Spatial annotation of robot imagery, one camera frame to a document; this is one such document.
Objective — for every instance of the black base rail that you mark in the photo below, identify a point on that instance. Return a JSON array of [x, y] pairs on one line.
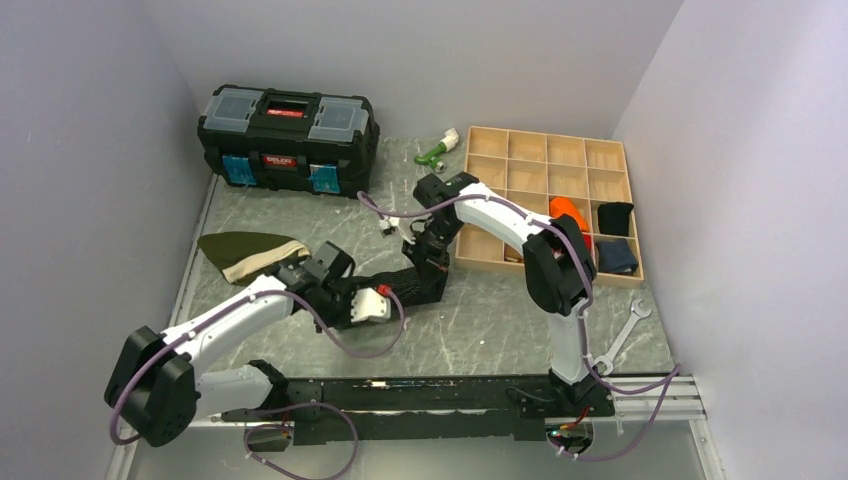
[[521, 407]]

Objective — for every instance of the orange rolled underwear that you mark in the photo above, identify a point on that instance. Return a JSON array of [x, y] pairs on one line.
[[562, 206]]

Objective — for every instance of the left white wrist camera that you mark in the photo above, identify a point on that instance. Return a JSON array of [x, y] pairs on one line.
[[368, 305]]

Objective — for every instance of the wooden compartment tray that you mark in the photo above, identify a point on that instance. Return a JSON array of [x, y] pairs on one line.
[[529, 168]]

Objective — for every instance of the black rolled underwear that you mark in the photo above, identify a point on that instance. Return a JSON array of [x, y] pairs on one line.
[[614, 218]]

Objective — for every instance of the olive green underwear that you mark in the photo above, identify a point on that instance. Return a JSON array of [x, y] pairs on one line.
[[240, 256]]

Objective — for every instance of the navy blue rolled underwear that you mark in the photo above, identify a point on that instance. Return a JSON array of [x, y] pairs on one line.
[[616, 257]]

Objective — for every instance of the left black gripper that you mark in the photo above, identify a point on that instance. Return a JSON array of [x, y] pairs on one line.
[[344, 319]]

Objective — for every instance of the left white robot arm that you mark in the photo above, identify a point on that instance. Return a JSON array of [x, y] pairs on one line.
[[268, 299]]

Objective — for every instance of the aluminium frame rail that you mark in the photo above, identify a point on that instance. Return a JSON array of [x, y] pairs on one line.
[[150, 390]]

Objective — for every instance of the black striped underwear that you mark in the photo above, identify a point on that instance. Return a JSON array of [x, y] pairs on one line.
[[414, 286]]

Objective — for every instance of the black plastic toolbox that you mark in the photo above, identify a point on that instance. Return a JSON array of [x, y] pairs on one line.
[[284, 140]]

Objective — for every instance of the green and white pipe fitting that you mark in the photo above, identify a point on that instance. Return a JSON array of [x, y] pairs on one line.
[[433, 157]]

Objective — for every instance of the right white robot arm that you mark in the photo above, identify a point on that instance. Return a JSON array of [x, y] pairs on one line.
[[558, 268]]

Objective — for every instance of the brown rolled underwear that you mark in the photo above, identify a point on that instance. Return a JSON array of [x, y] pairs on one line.
[[512, 255]]

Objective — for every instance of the silver wrench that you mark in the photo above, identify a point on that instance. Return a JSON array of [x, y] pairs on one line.
[[606, 363]]

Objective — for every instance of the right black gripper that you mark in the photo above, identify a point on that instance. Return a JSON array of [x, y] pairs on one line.
[[417, 250]]

